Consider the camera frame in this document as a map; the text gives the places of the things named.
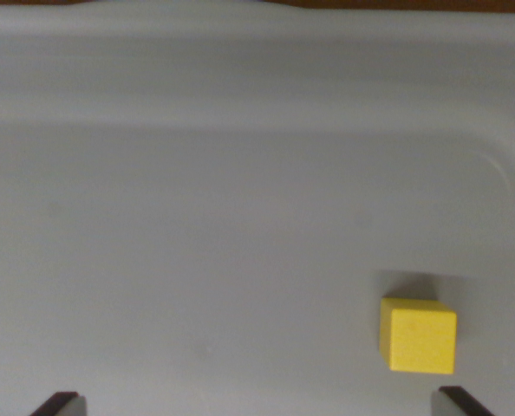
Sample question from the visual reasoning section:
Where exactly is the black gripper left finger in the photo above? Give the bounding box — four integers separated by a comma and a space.
29, 391, 87, 416

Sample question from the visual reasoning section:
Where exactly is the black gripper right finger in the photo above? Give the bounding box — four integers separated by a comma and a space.
431, 385, 497, 416

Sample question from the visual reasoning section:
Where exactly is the yellow cube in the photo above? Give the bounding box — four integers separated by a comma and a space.
379, 296, 458, 374

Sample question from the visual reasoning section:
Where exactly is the grey plastic bin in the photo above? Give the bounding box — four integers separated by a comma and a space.
0, 1, 515, 416

